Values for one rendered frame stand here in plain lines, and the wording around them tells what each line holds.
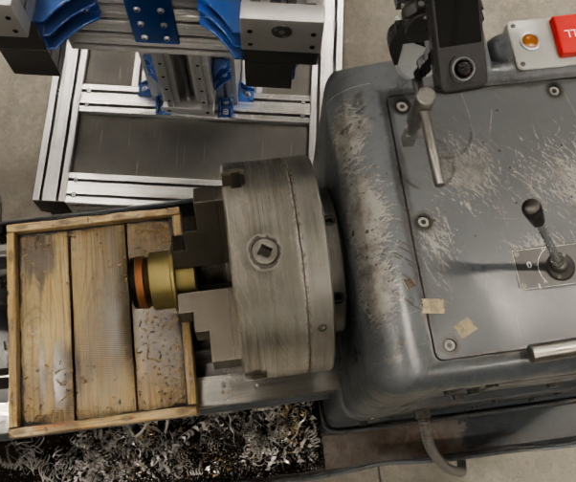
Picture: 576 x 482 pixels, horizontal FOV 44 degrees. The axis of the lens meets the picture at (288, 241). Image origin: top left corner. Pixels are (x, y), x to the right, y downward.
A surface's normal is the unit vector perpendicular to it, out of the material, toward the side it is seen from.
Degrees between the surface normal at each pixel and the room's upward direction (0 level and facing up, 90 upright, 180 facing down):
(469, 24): 28
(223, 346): 7
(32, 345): 0
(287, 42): 90
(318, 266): 15
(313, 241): 7
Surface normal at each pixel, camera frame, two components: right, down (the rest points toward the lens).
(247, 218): 0.01, -0.45
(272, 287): 0.08, 0.12
